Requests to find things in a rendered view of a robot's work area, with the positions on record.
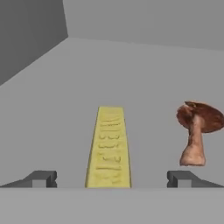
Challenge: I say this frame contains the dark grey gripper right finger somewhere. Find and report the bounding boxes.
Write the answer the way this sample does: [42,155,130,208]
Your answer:
[166,170,224,189]

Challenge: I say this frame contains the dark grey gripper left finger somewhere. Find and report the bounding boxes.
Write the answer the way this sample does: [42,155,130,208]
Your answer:
[0,170,58,189]

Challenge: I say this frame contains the yellow butter stick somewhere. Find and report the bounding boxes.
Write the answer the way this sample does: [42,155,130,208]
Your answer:
[84,106,133,189]

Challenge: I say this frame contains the brown mushroom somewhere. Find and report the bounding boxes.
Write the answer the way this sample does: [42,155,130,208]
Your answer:
[176,101,224,167]

